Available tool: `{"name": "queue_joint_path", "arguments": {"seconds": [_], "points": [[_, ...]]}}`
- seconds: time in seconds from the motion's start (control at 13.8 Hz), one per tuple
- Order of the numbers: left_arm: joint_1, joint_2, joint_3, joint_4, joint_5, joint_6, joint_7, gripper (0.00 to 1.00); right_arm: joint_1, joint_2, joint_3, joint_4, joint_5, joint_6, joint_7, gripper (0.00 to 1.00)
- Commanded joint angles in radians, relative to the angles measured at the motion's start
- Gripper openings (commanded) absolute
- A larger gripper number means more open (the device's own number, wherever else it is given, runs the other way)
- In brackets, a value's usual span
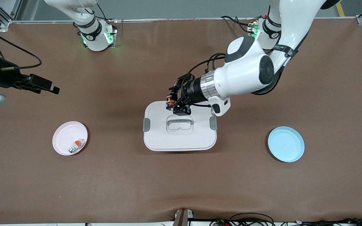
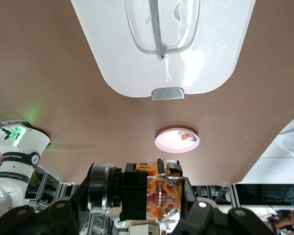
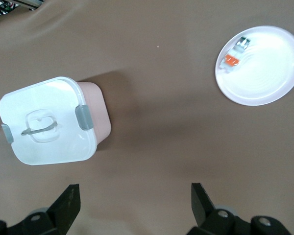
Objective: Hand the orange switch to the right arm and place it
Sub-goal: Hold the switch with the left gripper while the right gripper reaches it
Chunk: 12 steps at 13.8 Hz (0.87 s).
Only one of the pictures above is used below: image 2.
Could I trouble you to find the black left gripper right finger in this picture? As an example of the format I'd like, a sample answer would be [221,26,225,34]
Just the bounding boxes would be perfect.
[172,178,277,235]

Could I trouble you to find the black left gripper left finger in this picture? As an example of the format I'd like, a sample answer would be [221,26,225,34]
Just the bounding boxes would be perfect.
[0,163,95,235]

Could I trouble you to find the black and orange switch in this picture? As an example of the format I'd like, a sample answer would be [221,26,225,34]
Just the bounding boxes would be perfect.
[87,158,187,222]

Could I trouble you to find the pink round plate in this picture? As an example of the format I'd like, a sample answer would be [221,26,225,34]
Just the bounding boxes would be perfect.
[154,126,200,154]

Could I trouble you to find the white lidded box, grey clips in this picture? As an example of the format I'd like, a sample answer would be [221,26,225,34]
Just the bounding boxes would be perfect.
[71,0,257,101]

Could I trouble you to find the aluminium frame profile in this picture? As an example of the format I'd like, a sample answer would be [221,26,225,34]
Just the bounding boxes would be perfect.
[24,164,91,235]

